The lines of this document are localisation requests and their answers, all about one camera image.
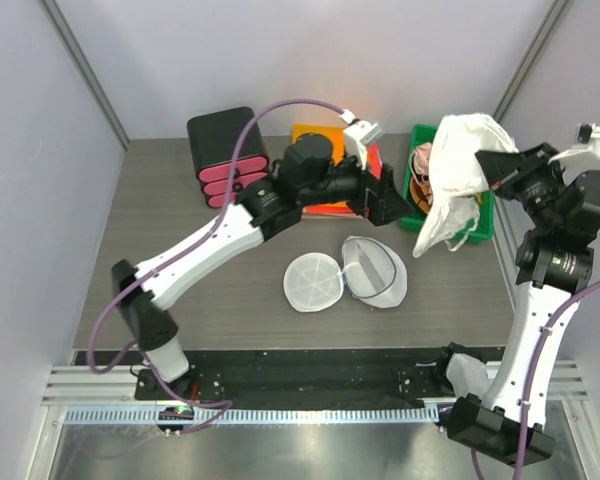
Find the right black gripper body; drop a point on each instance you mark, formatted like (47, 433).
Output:
(536, 184)

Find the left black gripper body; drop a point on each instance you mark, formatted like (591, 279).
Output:
(348, 184)

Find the white bra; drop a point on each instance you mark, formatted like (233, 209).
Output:
(456, 178)

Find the white mesh laundry bag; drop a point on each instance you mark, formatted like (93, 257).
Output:
(370, 270)

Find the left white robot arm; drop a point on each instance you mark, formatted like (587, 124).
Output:
(145, 292)

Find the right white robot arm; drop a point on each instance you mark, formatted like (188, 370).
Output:
(504, 417)

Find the mustard orange bra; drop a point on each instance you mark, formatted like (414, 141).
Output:
(422, 194)

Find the pink bra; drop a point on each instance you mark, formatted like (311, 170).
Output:
(420, 163)

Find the green plastic bin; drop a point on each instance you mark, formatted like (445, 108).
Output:
(476, 233)

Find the orange folder stack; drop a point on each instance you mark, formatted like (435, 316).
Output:
(336, 137)

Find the black pink drawer box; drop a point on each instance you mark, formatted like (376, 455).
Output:
(212, 138)

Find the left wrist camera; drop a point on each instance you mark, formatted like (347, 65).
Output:
(359, 135)

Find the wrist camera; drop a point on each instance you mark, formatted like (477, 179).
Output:
(359, 135)
(586, 148)

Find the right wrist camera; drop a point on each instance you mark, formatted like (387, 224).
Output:
(586, 148)

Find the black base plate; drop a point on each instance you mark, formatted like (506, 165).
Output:
(308, 379)

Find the white slotted cable duct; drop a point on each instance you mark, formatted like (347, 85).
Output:
(172, 415)

